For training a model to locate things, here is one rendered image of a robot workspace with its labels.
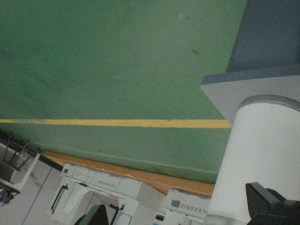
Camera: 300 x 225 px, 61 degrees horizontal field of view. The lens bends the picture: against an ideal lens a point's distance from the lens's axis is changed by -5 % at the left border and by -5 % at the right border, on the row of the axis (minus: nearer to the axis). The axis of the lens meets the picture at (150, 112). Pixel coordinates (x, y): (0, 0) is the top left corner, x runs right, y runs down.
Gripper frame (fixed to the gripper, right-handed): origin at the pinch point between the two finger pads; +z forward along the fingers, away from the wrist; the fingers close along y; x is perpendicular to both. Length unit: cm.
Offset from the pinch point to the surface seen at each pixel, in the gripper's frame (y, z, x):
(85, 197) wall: -206, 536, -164
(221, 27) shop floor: 16, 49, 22
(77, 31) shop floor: -25, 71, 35
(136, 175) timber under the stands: -38, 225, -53
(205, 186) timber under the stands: 19, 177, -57
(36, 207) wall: -277, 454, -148
